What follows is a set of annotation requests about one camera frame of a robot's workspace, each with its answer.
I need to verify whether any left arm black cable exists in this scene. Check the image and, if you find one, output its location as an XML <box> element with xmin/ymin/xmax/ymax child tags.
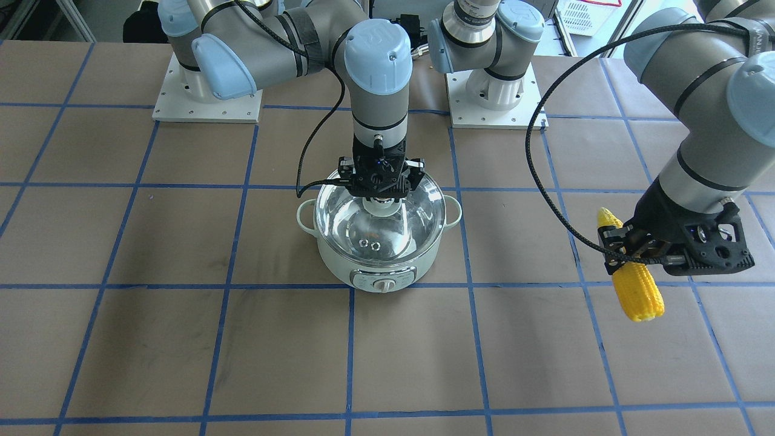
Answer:
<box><xmin>526</xmin><ymin>22</ymin><xmax>775</xmax><ymax>267</ymax></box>

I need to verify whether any white plastic basket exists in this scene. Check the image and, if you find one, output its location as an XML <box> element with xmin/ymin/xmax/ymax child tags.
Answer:
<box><xmin>558</xmin><ymin>1</ymin><xmax>622</xmax><ymax>36</ymax></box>

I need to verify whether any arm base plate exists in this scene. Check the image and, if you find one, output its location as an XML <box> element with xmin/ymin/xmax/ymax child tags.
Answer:
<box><xmin>152</xmin><ymin>54</ymin><xmax>263</xmax><ymax>124</ymax></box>
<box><xmin>445</xmin><ymin>64</ymin><xmax>541</xmax><ymax>130</ymax></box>

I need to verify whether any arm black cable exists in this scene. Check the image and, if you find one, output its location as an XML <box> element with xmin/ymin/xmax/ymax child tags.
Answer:
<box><xmin>526</xmin><ymin>22</ymin><xmax>775</xmax><ymax>267</ymax></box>
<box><xmin>233</xmin><ymin>0</ymin><xmax>364</xmax><ymax>199</ymax></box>

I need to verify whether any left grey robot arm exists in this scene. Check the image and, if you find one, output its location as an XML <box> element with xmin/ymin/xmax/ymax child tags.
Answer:
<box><xmin>601</xmin><ymin>1</ymin><xmax>774</xmax><ymax>276</ymax></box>

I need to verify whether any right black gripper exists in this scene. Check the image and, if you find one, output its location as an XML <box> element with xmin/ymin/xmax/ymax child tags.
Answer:
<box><xmin>337</xmin><ymin>137</ymin><xmax>426</xmax><ymax>199</ymax></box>

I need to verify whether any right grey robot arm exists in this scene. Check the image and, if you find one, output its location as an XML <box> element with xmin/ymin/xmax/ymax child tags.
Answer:
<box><xmin>157</xmin><ymin>1</ymin><xmax>424</xmax><ymax>199</ymax></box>

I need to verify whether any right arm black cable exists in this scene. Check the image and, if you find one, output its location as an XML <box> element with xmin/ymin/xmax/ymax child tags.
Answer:
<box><xmin>233</xmin><ymin>0</ymin><xmax>364</xmax><ymax>199</ymax></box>

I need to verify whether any pale green cooking pot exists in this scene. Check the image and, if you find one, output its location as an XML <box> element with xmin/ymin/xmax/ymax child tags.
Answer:
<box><xmin>296</xmin><ymin>172</ymin><xmax>460</xmax><ymax>293</ymax></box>

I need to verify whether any glass pot lid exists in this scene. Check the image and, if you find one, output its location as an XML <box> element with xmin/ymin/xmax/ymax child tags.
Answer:
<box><xmin>314</xmin><ymin>176</ymin><xmax>446</xmax><ymax>266</ymax></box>

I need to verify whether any yellow corn cob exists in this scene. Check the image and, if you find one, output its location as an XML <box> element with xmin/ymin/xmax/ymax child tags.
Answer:
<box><xmin>597</xmin><ymin>207</ymin><xmax>665</xmax><ymax>322</ymax></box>

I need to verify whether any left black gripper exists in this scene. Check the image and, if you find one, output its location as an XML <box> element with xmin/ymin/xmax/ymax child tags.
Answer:
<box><xmin>597</xmin><ymin>182</ymin><xmax>755</xmax><ymax>276</ymax></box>

